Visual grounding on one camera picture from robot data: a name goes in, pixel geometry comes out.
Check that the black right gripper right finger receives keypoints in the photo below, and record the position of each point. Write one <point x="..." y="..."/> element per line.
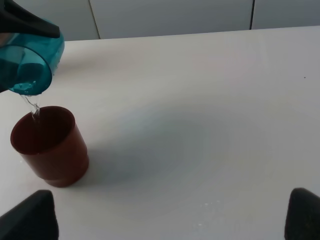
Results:
<point x="303" y="216"/>

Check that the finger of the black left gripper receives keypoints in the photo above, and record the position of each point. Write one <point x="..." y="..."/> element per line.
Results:
<point x="17" y="20"/>

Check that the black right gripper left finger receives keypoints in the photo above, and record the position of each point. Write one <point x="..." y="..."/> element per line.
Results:
<point x="32" y="219"/>

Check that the teal translucent plastic cup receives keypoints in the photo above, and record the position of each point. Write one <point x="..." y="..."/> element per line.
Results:
<point x="28" y="63"/>

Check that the red plastic cup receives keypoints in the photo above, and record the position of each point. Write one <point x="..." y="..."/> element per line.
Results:
<point x="53" y="148"/>

